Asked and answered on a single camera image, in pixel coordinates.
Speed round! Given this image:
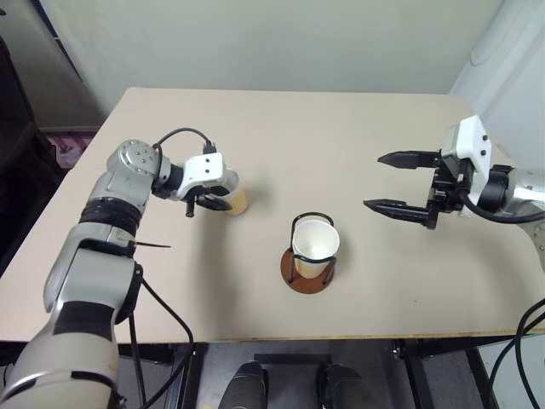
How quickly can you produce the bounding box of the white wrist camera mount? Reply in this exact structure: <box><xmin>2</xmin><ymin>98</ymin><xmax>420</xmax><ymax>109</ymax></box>
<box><xmin>176</xmin><ymin>153</ymin><xmax>239</xmax><ymax>201</ymax></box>
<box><xmin>439</xmin><ymin>114</ymin><xmax>495</xmax><ymax>219</ymax></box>

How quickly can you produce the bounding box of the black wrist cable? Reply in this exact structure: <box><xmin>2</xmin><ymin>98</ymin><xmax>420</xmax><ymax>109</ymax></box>
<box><xmin>462</xmin><ymin>192</ymin><xmax>545</xmax><ymax>226</ymax></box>
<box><xmin>152</xmin><ymin>128</ymin><xmax>219</xmax><ymax>156</ymax></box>

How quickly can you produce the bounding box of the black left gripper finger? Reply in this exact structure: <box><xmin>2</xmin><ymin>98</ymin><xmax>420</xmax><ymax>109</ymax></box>
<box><xmin>198</xmin><ymin>194</ymin><xmax>232</xmax><ymax>212</ymax></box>

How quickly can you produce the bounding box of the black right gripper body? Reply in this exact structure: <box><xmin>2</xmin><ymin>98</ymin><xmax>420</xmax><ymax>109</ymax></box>
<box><xmin>423</xmin><ymin>148</ymin><xmax>474</xmax><ymax>233</ymax></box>

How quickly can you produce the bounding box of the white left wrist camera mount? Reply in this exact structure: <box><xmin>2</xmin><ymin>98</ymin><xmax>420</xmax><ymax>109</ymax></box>
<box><xmin>176</xmin><ymin>153</ymin><xmax>239</xmax><ymax>201</ymax></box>

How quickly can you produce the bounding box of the black metal table frame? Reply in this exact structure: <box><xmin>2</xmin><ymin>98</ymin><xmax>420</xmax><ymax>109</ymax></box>
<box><xmin>117</xmin><ymin>338</ymin><xmax>502</xmax><ymax>409</ymax></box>

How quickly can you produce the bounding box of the black cable tie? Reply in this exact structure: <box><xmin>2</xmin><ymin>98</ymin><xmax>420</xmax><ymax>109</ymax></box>
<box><xmin>126</xmin><ymin>239</ymin><xmax>173</xmax><ymax>251</ymax></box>

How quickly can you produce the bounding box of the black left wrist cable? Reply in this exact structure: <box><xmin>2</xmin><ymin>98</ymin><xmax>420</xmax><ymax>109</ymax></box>
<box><xmin>152</xmin><ymin>128</ymin><xmax>219</xmax><ymax>156</ymax></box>

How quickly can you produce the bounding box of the white paper cup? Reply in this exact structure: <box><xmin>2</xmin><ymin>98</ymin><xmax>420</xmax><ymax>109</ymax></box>
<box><xmin>292</xmin><ymin>216</ymin><xmax>341</xmax><ymax>280</ymax></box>

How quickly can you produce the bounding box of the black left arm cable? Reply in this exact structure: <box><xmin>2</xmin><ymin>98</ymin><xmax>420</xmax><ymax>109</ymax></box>
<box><xmin>127</xmin><ymin>262</ymin><xmax>197</xmax><ymax>409</ymax></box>

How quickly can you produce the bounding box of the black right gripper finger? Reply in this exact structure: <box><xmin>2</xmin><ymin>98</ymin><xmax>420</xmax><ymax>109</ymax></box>
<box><xmin>376</xmin><ymin>148</ymin><xmax>440</xmax><ymax>171</ymax></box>
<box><xmin>362</xmin><ymin>198</ymin><xmax>431</xmax><ymax>226</ymax></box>

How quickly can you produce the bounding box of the black hanging cable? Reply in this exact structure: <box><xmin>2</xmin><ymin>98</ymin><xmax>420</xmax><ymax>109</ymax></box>
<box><xmin>513</xmin><ymin>297</ymin><xmax>545</xmax><ymax>409</ymax></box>
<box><xmin>488</xmin><ymin>322</ymin><xmax>545</xmax><ymax>409</ymax></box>

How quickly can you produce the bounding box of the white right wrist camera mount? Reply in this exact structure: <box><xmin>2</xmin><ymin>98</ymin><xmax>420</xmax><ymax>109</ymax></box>
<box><xmin>439</xmin><ymin>114</ymin><xmax>495</xmax><ymax>219</ymax></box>

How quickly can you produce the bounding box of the dark rounded shape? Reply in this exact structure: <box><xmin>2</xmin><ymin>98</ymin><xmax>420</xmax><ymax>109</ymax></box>
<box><xmin>221</xmin><ymin>360</ymin><xmax>270</xmax><ymax>409</ymax></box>

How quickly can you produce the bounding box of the brown paper cup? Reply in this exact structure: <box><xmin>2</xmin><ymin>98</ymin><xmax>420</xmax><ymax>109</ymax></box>
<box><xmin>220</xmin><ymin>170</ymin><xmax>250</xmax><ymax>217</ymax></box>

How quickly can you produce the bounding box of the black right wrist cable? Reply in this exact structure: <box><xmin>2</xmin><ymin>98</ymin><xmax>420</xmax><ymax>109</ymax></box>
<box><xmin>462</xmin><ymin>192</ymin><xmax>545</xmax><ymax>226</ymax></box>

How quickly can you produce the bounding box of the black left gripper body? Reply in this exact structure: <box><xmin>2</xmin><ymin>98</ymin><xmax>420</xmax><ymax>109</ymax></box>
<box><xmin>183</xmin><ymin>187</ymin><xmax>227</xmax><ymax>218</ymax></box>

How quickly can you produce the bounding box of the black wire cup holder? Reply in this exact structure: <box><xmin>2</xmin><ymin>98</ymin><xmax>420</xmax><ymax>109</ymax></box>
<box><xmin>279</xmin><ymin>211</ymin><xmax>341</xmax><ymax>295</ymax></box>

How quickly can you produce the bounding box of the pink patterned cloth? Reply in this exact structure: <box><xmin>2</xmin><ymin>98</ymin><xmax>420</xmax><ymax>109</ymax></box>
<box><xmin>45</xmin><ymin>130</ymin><xmax>94</xmax><ymax>170</ymax></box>

